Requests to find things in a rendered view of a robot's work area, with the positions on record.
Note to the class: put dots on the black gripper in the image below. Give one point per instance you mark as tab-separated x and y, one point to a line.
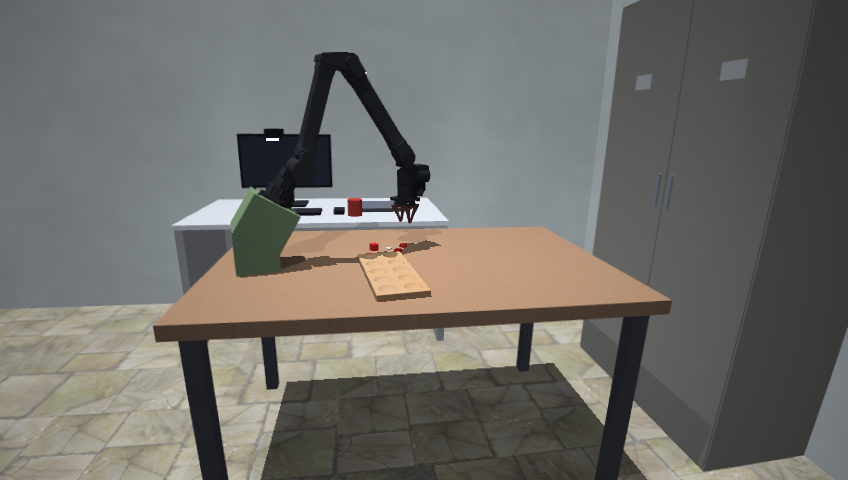
402	200

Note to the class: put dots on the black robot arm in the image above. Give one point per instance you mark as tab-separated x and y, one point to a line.
302	170

